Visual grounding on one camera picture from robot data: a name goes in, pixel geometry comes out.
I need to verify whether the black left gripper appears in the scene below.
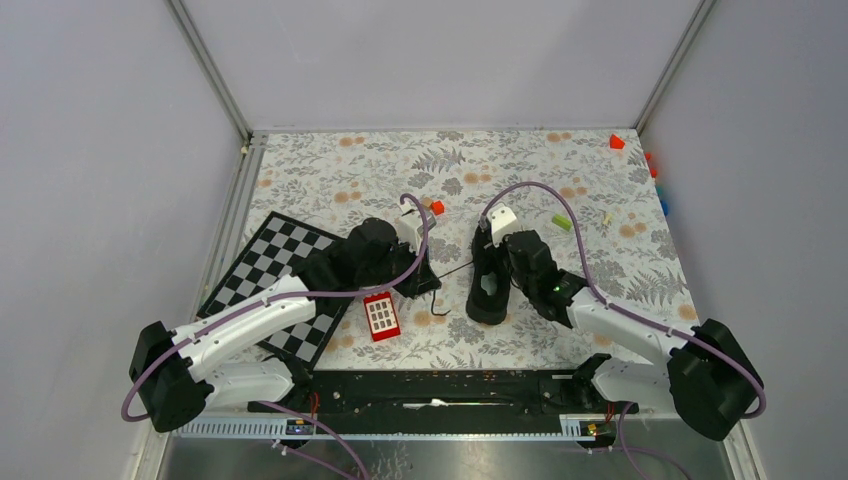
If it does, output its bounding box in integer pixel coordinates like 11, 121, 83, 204
358, 237, 441, 300

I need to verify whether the black shoelace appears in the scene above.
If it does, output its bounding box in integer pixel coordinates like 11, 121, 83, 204
429, 260, 472, 318

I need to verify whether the black sneaker shoe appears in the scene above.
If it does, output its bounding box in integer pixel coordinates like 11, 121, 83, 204
465, 226, 511, 325

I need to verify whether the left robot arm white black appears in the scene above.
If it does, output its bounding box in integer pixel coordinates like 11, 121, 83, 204
121, 207, 438, 433

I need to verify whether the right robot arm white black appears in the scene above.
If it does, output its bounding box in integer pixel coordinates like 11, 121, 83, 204
495, 230, 764, 441

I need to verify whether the green rectangular block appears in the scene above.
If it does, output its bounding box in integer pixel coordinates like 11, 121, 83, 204
551, 214, 573, 231

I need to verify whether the small red cube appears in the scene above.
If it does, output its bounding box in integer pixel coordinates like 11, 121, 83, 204
429, 201, 445, 216

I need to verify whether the red toy calculator block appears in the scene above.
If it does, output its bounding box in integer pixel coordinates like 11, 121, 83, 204
363, 291, 401, 342

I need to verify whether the floral patterned table mat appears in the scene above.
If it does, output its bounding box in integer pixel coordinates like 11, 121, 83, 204
243, 129, 700, 370

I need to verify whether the black white chessboard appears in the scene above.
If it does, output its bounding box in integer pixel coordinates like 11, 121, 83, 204
196, 211, 356, 372

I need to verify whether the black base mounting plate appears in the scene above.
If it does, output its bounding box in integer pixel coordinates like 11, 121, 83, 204
277, 369, 624, 433

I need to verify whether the red triangular block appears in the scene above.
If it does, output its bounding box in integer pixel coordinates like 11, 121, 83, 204
609, 134, 626, 150

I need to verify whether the orange red toy piece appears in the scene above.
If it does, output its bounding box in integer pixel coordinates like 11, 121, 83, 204
644, 152, 658, 178

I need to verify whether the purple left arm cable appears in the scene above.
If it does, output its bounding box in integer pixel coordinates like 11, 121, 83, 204
121, 193, 431, 423

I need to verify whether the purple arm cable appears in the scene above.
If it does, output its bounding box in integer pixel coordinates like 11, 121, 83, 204
479, 182, 768, 420
121, 193, 431, 423

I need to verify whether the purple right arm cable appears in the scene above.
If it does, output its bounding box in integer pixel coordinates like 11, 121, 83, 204
479, 182, 768, 420

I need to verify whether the grey slotted cable duct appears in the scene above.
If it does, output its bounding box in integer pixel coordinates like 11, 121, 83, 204
171, 415, 604, 442

